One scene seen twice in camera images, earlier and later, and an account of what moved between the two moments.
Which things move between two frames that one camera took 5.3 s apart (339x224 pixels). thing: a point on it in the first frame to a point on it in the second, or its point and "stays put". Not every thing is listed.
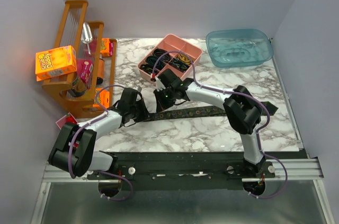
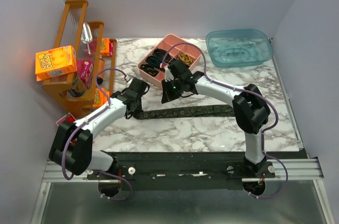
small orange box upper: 105,48 stays put
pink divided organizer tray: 176,61 stays put
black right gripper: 161,106 to 166,96
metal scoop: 86,36 stays put
